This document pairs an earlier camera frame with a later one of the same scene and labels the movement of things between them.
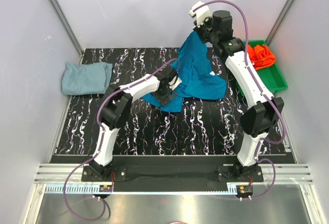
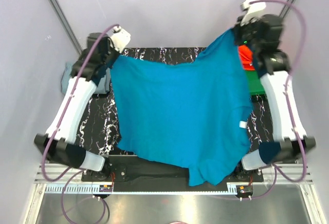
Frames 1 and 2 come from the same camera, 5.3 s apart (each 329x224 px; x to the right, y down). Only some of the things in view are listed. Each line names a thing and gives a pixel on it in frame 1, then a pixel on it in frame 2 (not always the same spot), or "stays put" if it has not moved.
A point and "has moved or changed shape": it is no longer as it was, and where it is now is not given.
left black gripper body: (162, 94) → (110, 57)
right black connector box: (244, 190) stays put
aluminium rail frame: (278, 179) stays put
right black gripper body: (204, 31) → (244, 35)
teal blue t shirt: (198, 79) has moved or changed shape
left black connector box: (104, 188) stays put
